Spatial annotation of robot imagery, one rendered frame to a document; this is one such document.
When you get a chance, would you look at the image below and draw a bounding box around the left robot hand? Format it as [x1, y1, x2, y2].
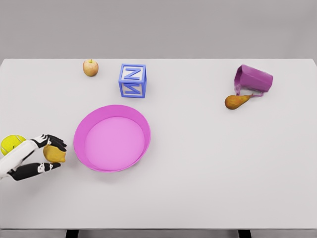
[0, 134, 68, 181]

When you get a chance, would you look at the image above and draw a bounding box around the yellow-brown lemon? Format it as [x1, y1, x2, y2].
[43, 144, 67, 164]

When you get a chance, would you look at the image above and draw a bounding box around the yellow tennis ball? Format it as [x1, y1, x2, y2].
[0, 134, 27, 157]

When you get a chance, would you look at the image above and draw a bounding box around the purple mug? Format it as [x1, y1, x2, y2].
[234, 64, 273, 97]

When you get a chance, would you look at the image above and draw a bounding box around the pink round plate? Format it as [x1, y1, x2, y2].
[73, 104, 152, 173]

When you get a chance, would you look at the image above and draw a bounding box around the red-yellow apple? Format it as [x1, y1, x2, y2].
[82, 59, 99, 77]

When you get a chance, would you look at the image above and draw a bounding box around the brown pear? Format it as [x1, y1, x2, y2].
[224, 94, 254, 110]

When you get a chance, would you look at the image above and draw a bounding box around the blue letter block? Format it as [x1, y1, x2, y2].
[118, 63, 147, 98]

